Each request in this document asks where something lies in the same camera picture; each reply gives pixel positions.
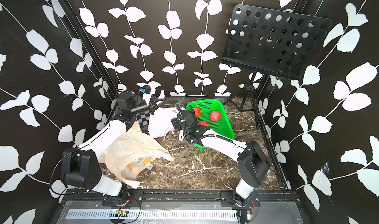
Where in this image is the red apple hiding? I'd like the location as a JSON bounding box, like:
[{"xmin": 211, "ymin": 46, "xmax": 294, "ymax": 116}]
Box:
[
  {"xmin": 193, "ymin": 107, "xmax": 201, "ymax": 117},
  {"xmin": 209, "ymin": 111, "xmax": 221, "ymax": 122},
  {"xmin": 198, "ymin": 121, "xmax": 209, "ymax": 127}
]

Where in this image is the white knotted plastic bag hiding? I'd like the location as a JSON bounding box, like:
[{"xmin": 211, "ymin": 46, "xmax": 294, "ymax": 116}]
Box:
[{"xmin": 148, "ymin": 108, "xmax": 178, "ymax": 138}]

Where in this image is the yellow banana print plastic bag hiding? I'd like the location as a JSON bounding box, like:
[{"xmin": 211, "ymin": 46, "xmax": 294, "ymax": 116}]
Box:
[{"xmin": 99, "ymin": 121, "xmax": 175, "ymax": 189}]

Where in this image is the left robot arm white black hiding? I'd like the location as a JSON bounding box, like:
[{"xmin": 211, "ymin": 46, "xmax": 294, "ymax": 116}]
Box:
[{"xmin": 58, "ymin": 86, "xmax": 166, "ymax": 197}]

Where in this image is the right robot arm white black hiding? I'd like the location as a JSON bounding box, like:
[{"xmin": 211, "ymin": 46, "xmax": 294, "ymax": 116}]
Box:
[{"xmin": 171, "ymin": 103, "xmax": 270, "ymax": 207}]

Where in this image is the black white checkerboard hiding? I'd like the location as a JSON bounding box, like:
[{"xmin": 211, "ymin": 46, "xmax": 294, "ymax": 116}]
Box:
[{"xmin": 136, "ymin": 112, "xmax": 150, "ymax": 128}]

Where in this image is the green perforated plastic basket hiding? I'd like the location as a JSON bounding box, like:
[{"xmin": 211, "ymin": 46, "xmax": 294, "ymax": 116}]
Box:
[{"xmin": 186, "ymin": 99, "xmax": 235, "ymax": 139}]

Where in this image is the black perforated music stand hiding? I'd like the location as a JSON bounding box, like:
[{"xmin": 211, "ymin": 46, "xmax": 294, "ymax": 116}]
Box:
[{"xmin": 216, "ymin": 4, "xmax": 333, "ymax": 127}]

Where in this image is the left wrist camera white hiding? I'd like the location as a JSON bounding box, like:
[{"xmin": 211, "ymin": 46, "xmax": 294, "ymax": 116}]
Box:
[{"xmin": 140, "ymin": 85, "xmax": 152, "ymax": 105}]

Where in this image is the white slotted cable duct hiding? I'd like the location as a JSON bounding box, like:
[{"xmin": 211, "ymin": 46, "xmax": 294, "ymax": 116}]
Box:
[{"xmin": 64, "ymin": 209, "xmax": 237, "ymax": 221}]

